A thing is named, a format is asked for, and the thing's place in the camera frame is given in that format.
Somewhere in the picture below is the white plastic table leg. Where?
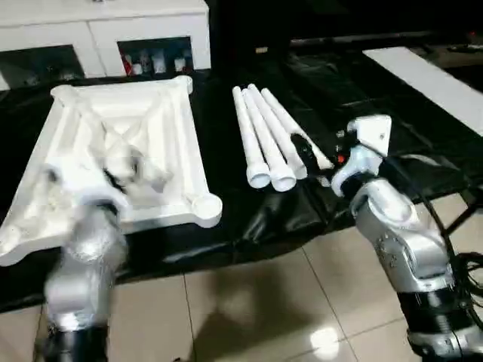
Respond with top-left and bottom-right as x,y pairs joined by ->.
232,85 -> 271,189
266,89 -> 334,171
257,87 -> 309,182
243,84 -> 297,193

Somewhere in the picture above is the white plastic table top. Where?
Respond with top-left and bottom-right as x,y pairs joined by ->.
0,75 -> 223,268

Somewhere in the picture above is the black mat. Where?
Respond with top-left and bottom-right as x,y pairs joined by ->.
0,45 -> 483,314

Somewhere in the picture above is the white cabinet with glass doors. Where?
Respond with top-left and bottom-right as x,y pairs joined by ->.
0,0 -> 212,80

